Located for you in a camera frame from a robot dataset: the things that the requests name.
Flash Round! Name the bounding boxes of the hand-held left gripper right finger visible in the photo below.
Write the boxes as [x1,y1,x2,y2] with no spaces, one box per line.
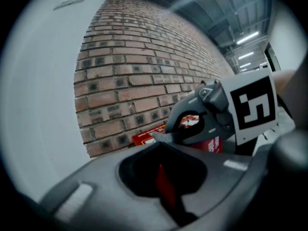
[166,143,277,218]

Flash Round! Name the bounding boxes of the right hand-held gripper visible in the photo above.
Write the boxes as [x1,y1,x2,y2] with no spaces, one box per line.
[178,70,280,147]

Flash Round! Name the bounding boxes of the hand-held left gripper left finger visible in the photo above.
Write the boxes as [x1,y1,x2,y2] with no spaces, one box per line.
[39,142,179,230]

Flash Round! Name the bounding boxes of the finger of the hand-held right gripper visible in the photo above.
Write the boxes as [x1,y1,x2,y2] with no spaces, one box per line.
[165,91,205,133]

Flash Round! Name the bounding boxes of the grey wiping cloth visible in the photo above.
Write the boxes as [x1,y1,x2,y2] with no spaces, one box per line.
[152,131,180,144]

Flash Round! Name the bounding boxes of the red fire extinguisher box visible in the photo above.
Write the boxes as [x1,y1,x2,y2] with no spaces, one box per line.
[131,114,223,211]

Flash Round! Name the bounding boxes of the person's right forearm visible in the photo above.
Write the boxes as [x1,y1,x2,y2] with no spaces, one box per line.
[271,69,299,93]

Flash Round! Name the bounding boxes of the grey wall sign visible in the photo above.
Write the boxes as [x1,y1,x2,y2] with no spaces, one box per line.
[52,0,87,11]

